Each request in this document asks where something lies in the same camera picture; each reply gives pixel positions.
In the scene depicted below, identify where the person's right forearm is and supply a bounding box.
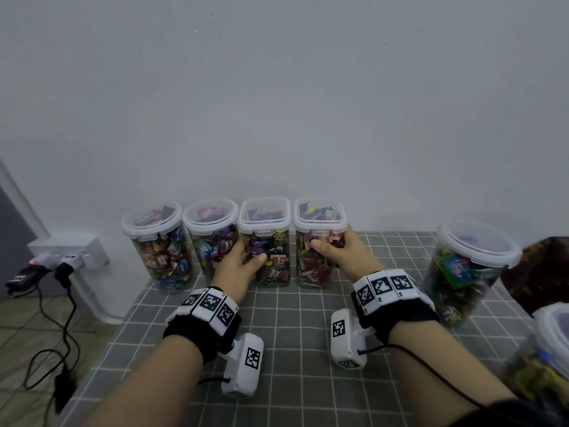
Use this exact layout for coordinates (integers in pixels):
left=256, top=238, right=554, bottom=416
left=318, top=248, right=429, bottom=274
left=386, top=320, right=517, bottom=427

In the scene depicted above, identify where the black marker-tagged left wristband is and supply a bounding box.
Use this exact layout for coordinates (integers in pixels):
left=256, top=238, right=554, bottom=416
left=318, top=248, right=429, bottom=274
left=162, top=286, right=243, bottom=364

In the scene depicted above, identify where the small transparent plastic jar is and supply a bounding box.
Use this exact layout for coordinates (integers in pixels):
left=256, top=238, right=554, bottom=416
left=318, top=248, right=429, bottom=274
left=236, top=196, right=295, bottom=287
left=122, top=202, right=195, bottom=292
left=293, top=198, right=350, bottom=290

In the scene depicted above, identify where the grey door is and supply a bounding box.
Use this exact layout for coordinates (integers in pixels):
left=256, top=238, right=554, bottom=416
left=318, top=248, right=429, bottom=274
left=0, top=160, right=41, bottom=299

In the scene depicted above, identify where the black marker-tagged wristband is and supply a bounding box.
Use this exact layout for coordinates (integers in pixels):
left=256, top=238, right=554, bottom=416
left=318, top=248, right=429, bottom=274
left=351, top=268, right=439, bottom=343
left=162, top=286, right=243, bottom=364

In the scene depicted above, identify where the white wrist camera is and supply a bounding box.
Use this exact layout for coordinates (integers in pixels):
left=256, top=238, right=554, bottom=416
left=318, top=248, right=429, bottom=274
left=330, top=307, right=370, bottom=370
left=220, top=332, right=266, bottom=399

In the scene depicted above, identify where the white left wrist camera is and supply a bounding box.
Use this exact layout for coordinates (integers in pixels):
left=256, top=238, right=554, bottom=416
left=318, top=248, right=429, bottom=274
left=220, top=332, right=266, bottom=399

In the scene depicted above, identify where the black power cable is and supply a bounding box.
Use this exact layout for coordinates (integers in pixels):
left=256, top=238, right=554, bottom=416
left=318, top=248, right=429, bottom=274
left=22, top=280, right=81, bottom=415

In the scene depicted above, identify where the tall transparent plastic jar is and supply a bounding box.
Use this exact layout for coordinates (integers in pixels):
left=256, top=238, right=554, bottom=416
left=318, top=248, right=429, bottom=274
left=182, top=198, right=241, bottom=281

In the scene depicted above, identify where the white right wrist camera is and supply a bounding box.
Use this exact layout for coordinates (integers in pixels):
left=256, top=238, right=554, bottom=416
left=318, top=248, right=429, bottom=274
left=330, top=307, right=370, bottom=370

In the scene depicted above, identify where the black sleeve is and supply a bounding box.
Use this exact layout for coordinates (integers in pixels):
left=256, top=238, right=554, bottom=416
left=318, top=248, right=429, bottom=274
left=449, top=397, right=569, bottom=427

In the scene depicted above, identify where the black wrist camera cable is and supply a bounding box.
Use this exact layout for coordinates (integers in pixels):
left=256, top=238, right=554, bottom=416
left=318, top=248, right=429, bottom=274
left=356, top=342, right=499, bottom=415

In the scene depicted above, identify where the black marker-tagged right wristband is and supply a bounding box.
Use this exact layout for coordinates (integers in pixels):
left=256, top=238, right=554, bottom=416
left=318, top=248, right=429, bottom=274
left=351, top=268, right=439, bottom=343

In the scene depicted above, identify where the dark patterned cloth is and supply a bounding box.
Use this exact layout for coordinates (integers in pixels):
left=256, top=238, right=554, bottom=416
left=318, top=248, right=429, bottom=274
left=502, top=235, right=569, bottom=317

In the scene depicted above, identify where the person's left forearm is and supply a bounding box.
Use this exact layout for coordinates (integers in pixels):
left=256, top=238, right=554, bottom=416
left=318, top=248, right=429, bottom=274
left=84, top=333, right=206, bottom=427

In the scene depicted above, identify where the person's left hand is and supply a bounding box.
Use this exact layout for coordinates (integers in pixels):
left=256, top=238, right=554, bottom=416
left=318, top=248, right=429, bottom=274
left=209, top=235, right=268, bottom=303

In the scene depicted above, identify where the white wall socket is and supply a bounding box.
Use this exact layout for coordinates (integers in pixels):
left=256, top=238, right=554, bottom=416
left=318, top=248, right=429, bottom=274
left=27, top=234, right=110, bottom=270

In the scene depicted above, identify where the person's right hand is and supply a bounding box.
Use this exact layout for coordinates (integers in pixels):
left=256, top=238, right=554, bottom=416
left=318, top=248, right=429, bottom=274
left=309, top=228, right=385, bottom=283

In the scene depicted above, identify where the black power plug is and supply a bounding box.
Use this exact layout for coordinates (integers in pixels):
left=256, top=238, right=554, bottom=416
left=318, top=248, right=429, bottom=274
left=4, top=253, right=85, bottom=294

